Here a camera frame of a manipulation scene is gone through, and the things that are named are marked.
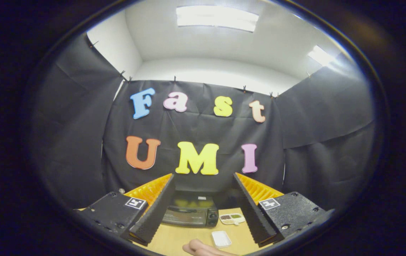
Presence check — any white divided dish with beans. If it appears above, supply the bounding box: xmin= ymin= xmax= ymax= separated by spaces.
xmin=220 ymin=213 xmax=246 ymax=225

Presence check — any small white rectangular tray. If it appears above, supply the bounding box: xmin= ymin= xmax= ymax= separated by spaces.
xmin=211 ymin=230 xmax=232 ymax=249

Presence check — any black backdrop cloth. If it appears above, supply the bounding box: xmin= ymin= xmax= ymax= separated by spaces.
xmin=32 ymin=32 xmax=375 ymax=214

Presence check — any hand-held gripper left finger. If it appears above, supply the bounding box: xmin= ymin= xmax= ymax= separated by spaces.
xmin=73 ymin=173 xmax=176 ymax=246

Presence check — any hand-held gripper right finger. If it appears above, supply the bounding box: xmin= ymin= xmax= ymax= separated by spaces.
xmin=233 ymin=172 xmax=334 ymax=248

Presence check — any large ceiling light panel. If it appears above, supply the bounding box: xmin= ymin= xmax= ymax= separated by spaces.
xmin=176 ymin=5 xmax=259 ymax=32

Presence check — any small ceiling light panel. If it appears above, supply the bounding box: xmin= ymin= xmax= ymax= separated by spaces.
xmin=308 ymin=45 xmax=335 ymax=67

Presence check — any row of black cloth clips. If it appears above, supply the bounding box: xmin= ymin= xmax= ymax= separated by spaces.
xmin=89 ymin=41 xmax=312 ymax=98

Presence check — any black toaster oven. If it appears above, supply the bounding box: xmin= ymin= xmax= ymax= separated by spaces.
xmin=161 ymin=190 xmax=220 ymax=228

